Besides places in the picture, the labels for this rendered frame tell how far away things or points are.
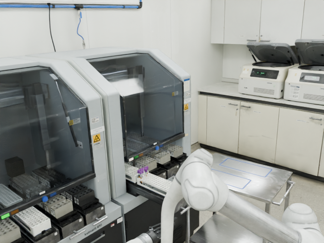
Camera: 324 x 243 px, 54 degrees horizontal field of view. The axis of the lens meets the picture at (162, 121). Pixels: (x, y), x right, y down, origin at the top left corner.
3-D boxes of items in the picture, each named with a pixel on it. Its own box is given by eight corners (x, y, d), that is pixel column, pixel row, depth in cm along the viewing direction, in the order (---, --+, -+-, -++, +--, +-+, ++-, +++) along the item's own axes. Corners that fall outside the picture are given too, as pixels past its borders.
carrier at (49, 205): (65, 204, 188) (63, 195, 186) (67, 206, 186) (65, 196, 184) (47, 213, 179) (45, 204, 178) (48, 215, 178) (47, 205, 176)
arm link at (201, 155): (172, 168, 150) (172, 182, 137) (194, 139, 145) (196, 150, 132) (195, 182, 152) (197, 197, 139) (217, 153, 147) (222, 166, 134)
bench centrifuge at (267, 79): (236, 94, 410) (238, 43, 390) (260, 86, 452) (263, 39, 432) (278, 100, 373) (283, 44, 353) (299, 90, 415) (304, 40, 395)
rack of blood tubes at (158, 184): (136, 185, 210) (136, 177, 208) (147, 180, 217) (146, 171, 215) (170, 201, 191) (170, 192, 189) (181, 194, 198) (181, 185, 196)
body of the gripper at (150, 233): (153, 237, 163) (165, 229, 169) (141, 231, 168) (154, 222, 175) (154, 249, 165) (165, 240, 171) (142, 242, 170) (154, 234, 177)
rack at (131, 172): (106, 171, 231) (106, 164, 229) (117, 167, 238) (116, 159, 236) (135, 184, 211) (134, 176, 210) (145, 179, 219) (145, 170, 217)
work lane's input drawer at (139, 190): (102, 180, 234) (101, 168, 231) (116, 173, 243) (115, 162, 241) (179, 217, 187) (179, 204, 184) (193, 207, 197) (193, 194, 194)
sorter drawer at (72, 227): (7, 196, 215) (5, 184, 212) (27, 188, 224) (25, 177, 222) (67, 243, 168) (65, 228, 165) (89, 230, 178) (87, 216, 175)
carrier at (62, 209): (71, 209, 183) (70, 199, 181) (73, 210, 182) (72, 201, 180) (53, 218, 175) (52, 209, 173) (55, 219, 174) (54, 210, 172)
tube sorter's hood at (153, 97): (82, 144, 240) (72, 60, 220) (139, 124, 282) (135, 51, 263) (128, 163, 207) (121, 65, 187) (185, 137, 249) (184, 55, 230)
